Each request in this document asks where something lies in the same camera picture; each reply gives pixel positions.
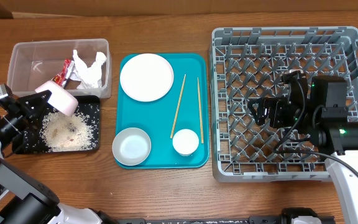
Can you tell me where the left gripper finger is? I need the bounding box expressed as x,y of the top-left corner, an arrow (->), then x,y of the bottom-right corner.
12,124 -> 42,154
17,90 -> 52,116

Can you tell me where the white bowl with food residue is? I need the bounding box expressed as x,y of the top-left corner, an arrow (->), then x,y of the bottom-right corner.
35,80 -> 78,116

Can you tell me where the rice pile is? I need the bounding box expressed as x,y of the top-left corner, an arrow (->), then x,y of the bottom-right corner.
23,105 -> 100,152

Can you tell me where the red snack wrapper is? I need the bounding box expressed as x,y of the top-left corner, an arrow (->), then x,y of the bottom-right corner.
52,59 -> 75,88

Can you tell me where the white napkin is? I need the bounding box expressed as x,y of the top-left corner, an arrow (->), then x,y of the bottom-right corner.
70,50 -> 107,90

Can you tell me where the wooden chopstick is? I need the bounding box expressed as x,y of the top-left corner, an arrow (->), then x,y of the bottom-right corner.
170,74 -> 186,139
197,77 -> 204,144

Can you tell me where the small white cup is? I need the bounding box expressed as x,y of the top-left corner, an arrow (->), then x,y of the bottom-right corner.
173,129 -> 199,156

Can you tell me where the shallow grey-white bowl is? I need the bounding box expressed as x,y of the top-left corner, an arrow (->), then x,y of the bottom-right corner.
112,128 -> 151,166

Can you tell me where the large white plate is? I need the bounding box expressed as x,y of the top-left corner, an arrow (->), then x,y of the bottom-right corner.
120,54 -> 174,102

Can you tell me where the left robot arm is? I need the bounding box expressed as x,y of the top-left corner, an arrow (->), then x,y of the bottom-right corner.
0,86 -> 116,223

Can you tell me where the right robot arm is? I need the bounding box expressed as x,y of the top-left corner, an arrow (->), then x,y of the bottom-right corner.
247,71 -> 358,223

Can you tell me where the black food waste tray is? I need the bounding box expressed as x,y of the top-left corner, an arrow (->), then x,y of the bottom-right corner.
11,95 -> 101,155

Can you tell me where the clear plastic waste bin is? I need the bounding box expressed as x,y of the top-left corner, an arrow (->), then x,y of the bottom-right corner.
7,39 -> 112,98

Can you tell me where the grey dishwasher rack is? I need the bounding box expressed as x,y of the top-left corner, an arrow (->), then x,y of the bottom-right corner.
209,26 -> 358,182

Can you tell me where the teal serving tray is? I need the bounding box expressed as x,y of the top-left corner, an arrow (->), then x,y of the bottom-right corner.
116,53 -> 210,169

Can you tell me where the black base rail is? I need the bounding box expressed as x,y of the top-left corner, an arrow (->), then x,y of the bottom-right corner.
117,207 -> 336,224

